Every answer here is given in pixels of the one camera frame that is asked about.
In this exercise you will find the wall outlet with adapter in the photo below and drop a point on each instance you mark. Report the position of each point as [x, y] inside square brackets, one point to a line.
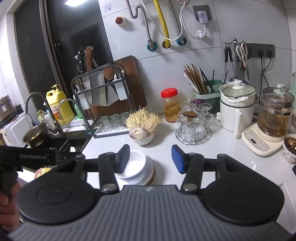
[202, 12]

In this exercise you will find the white cutlery holder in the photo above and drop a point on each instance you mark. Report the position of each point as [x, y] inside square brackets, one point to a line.
[121, 91]

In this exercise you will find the black chopsticks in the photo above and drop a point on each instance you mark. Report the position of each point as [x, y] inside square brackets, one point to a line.
[208, 81]

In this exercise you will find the white countertop appliance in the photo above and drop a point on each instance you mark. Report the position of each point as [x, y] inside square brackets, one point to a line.
[16, 129]

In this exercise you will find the clear drinking glass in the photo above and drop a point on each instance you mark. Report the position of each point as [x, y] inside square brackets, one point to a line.
[116, 121]
[105, 122]
[126, 119]

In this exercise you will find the cream kettle heating base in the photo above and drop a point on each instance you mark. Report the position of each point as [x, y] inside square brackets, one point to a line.
[256, 141]

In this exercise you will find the patterned bowl with chili flakes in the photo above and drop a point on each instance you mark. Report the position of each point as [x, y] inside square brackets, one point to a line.
[290, 149]

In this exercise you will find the person's left hand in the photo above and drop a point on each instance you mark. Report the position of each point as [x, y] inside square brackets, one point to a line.
[7, 208]

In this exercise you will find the yellow gas pipe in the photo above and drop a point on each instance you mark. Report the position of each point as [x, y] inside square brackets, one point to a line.
[163, 20]

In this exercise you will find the steel pot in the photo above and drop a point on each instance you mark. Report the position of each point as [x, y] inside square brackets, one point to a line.
[34, 135]

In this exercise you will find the yellow cloth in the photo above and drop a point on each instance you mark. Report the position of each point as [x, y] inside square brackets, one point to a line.
[42, 172]

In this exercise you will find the round wall pipe cap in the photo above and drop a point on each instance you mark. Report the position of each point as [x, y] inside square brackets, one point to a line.
[120, 20]

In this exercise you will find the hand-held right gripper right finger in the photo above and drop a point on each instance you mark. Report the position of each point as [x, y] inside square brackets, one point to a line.
[177, 160]

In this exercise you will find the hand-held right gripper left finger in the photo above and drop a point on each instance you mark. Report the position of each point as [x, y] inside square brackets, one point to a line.
[124, 160]

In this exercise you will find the green chopstick holder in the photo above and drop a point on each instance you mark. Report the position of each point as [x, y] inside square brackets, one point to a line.
[214, 92]

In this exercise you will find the white glass tray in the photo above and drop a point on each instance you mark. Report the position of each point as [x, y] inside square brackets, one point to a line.
[111, 133]

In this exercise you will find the dark window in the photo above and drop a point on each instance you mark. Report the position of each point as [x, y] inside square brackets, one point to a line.
[57, 34]

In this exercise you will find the enoki mushroom bunch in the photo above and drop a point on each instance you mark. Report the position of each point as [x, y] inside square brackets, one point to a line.
[144, 119]

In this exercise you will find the green glass bottle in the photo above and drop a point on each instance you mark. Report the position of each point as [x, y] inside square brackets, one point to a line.
[77, 111]

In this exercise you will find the garlic bulb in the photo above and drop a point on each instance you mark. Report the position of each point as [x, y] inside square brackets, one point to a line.
[137, 133]

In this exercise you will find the glass tea kettle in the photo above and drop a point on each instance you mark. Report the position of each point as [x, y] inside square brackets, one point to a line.
[275, 113]

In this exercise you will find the steel cleaver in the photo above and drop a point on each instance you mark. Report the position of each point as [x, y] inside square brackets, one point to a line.
[98, 90]

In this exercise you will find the black sink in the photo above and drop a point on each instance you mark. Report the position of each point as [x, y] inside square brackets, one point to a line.
[76, 141]

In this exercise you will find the yellow detergent bottle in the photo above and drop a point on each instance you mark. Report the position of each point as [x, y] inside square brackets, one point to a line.
[59, 106]

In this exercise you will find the white electric cooking pot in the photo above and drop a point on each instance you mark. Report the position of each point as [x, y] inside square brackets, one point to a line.
[235, 113]

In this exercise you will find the white bowl with garlic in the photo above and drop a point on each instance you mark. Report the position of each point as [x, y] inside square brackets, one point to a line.
[144, 140]

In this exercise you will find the dark metal knife rack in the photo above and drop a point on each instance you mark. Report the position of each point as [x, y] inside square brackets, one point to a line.
[81, 97]

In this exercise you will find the dark wall power strip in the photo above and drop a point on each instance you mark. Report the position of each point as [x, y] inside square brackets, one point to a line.
[263, 51]

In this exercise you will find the black induction cooktop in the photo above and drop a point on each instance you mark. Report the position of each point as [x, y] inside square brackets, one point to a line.
[294, 170]

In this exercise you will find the white leaf-print plate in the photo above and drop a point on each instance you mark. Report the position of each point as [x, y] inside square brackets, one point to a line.
[150, 170]

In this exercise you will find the red-lid plastic jar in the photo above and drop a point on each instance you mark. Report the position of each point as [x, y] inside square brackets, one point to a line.
[170, 106]

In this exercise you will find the mint green electric kettle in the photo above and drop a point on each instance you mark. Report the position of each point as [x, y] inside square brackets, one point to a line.
[293, 81]

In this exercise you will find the small curved faucet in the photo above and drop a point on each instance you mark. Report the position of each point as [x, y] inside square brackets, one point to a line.
[66, 100]

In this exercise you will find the tall grey faucet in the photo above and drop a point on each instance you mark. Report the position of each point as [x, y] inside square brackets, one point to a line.
[49, 111]

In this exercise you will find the wooden cutting board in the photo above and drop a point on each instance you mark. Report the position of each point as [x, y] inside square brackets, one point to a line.
[136, 83]

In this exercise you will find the bundle of wooden chopsticks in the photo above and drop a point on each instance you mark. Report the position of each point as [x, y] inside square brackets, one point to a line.
[195, 78]

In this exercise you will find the clear patterned glass cup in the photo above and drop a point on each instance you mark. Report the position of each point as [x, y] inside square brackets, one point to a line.
[205, 113]
[188, 126]

